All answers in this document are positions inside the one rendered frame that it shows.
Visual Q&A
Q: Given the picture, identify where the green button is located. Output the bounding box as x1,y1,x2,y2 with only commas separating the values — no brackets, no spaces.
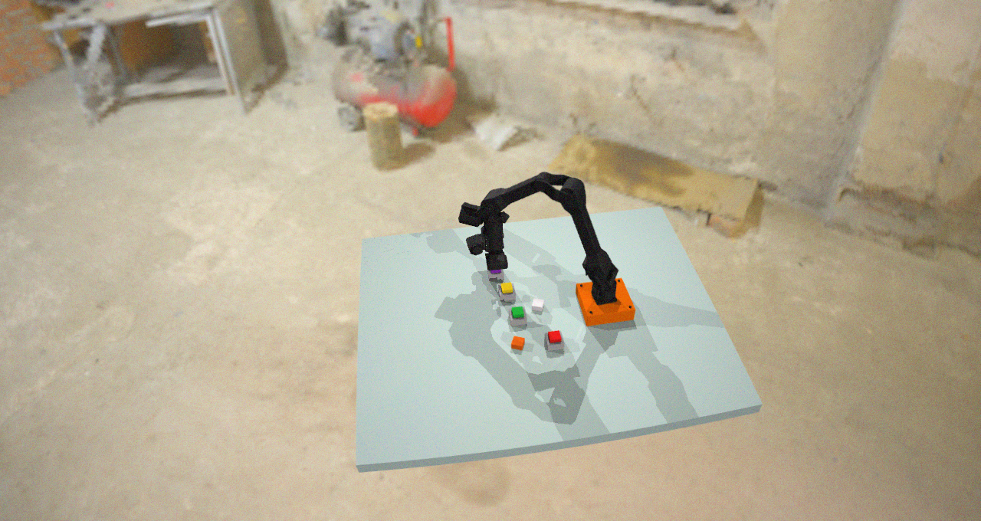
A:
509,306,527,326

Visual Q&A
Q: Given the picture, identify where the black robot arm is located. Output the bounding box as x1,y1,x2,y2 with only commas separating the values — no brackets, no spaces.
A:
458,172,618,305

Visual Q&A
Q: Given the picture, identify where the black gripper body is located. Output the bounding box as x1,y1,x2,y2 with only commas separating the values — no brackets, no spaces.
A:
484,231,508,270

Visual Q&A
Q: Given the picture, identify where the red button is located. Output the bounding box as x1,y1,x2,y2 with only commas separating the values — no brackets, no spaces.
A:
544,331,565,351

